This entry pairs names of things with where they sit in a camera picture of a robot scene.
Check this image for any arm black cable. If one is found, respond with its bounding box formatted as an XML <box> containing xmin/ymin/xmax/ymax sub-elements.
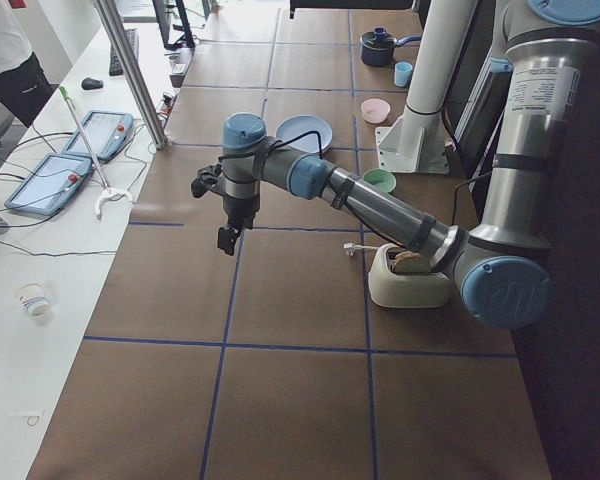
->
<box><xmin>218</xmin><ymin>130</ymin><xmax>331</xmax><ymax>166</ymax></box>

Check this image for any white power plug cable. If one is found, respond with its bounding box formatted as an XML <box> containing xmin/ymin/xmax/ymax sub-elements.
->
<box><xmin>342</xmin><ymin>241</ymin><xmax>381</xmax><ymax>258</ymax></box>

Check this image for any far teach pendant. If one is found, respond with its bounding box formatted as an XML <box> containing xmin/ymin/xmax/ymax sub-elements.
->
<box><xmin>82</xmin><ymin>110</ymin><xmax>134</xmax><ymax>163</ymax></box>

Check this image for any black computer mouse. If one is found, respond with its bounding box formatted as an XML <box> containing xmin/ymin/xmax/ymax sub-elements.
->
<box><xmin>81</xmin><ymin>77</ymin><xmax>104</xmax><ymax>91</ymax></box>

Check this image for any dark blue saucepan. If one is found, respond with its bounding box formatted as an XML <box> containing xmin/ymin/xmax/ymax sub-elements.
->
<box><xmin>360</xmin><ymin>27</ymin><xmax>422</xmax><ymax>67</ymax></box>

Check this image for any white support column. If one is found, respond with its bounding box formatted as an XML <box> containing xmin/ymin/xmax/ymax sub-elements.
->
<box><xmin>403</xmin><ymin>0</ymin><xmax>481</xmax><ymax>117</ymax></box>

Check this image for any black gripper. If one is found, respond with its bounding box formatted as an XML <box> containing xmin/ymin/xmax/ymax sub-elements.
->
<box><xmin>217</xmin><ymin>194</ymin><xmax>260</xmax><ymax>256</ymax></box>

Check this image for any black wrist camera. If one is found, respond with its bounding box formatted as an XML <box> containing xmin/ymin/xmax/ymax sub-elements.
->
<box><xmin>191</xmin><ymin>163</ymin><xmax>226</xmax><ymax>198</ymax></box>

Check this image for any paper cup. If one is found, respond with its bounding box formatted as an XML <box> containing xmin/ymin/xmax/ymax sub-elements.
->
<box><xmin>15</xmin><ymin>283</ymin><xmax>51</xmax><ymax>320</ymax></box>

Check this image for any teach pendant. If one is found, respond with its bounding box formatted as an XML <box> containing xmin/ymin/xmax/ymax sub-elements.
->
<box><xmin>4</xmin><ymin>153</ymin><xmax>91</xmax><ymax>217</ymax></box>
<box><xmin>82</xmin><ymin>110</ymin><xmax>134</xmax><ymax>163</ymax></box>

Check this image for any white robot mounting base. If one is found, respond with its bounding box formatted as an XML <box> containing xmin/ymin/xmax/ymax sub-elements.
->
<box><xmin>375</xmin><ymin>110</ymin><xmax>449</xmax><ymax>175</ymax></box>

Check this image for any black keyboard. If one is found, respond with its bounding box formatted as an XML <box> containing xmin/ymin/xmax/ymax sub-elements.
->
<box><xmin>108</xmin><ymin>27</ymin><xmax>140</xmax><ymax>77</ymax></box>

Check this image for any blue plate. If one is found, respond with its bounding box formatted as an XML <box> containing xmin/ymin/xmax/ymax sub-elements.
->
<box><xmin>275</xmin><ymin>115</ymin><xmax>333</xmax><ymax>154</ymax></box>

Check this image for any cream white toaster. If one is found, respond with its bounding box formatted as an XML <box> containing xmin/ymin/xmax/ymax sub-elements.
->
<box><xmin>368</xmin><ymin>244</ymin><xmax>451</xmax><ymax>308</ymax></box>

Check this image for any near teach pendant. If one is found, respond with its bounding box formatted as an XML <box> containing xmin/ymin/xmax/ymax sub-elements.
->
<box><xmin>4</xmin><ymin>153</ymin><xmax>91</xmax><ymax>217</ymax></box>

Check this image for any light blue cup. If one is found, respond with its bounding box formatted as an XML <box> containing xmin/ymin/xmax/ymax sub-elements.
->
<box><xmin>393</xmin><ymin>61</ymin><xmax>414</xmax><ymax>87</ymax></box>

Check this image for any pink bowl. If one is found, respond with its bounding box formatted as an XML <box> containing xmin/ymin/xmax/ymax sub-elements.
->
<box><xmin>361</xmin><ymin>98</ymin><xmax>391</xmax><ymax>124</ymax></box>

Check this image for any white reacher grabber tool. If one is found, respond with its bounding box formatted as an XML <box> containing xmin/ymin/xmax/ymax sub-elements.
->
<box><xmin>59</xmin><ymin>86</ymin><xmax>134</xmax><ymax>220</ymax></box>

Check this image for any green bowl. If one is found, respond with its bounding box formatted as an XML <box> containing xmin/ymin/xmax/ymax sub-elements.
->
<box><xmin>362</xmin><ymin>168</ymin><xmax>397</xmax><ymax>193</ymax></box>

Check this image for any person in white shirt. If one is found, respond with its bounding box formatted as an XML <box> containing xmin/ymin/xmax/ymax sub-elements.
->
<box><xmin>0</xmin><ymin>1</ymin><xmax>53</xmax><ymax>127</ymax></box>

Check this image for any aluminium frame post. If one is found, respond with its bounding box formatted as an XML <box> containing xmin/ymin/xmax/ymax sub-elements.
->
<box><xmin>94</xmin><ymin>0</ymin><xmax>168</xmax><ymax>151</ymax></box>

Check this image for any black monitor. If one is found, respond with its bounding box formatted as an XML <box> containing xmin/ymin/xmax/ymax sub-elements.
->
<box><xmin>152</xmin><ymin>0</ymin><xmax>196</xmax><ymax>51</ymax></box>

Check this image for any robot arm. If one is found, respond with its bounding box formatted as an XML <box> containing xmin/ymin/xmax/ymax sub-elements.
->
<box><xmin>191</xmin><ymin>1</ymin><xmax>600</xmax><ymax>329</ymax></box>

